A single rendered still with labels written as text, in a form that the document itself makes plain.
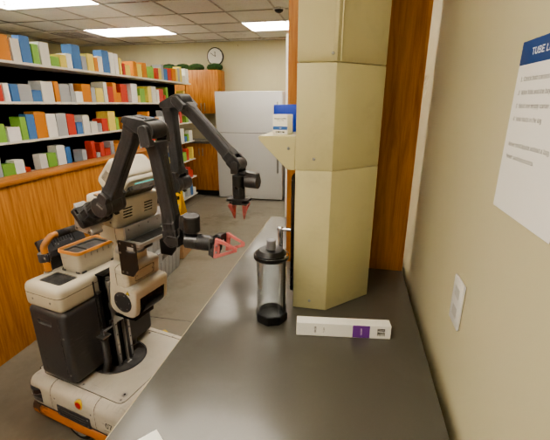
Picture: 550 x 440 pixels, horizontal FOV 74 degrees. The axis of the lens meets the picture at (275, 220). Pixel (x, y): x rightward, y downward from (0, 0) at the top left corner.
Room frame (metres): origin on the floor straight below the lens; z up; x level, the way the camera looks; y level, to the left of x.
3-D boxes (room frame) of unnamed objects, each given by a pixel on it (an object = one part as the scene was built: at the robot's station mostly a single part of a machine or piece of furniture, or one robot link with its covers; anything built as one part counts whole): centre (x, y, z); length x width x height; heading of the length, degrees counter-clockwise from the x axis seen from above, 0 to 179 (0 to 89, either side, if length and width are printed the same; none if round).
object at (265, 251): (1.03, 0.01, 1.18); 0.09 x 0.09 x 0.07
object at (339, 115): (1.22, -0.22, 1.33); 0.32 x 0.25 x 0.77; 168
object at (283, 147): (1.26, -0.04, 1.46); 0.32 x 0.11 x 0.10; 168
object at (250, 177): (1.59, 0.13, 1.31); 0.11 x 0.09 x 0.12; 67
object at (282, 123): (1.20, -0.03, 1.54); 0.05 x 0.05 x 0.06; 68
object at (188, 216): (1.22, 0.32, 1.18); 0.12 x 0.09 x 0.11; 69
